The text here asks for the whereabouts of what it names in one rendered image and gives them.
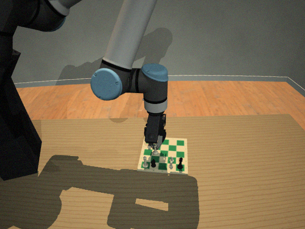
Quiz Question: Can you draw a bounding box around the white chess king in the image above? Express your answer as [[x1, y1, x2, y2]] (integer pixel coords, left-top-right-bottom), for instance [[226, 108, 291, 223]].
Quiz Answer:
[[142, 156, 148, 168]]

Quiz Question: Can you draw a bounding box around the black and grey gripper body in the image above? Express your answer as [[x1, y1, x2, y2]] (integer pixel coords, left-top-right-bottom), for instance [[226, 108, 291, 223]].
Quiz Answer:
[[147, 111, 166, 135]]

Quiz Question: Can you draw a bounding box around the green and cream chessboard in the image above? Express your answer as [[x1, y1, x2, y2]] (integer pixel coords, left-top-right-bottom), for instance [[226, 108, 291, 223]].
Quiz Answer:
[[137, 137, 188, 175]]

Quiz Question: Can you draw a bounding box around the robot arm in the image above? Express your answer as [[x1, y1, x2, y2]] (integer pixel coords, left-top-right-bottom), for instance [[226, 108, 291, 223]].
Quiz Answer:
[[0, 0, 168, 144]]

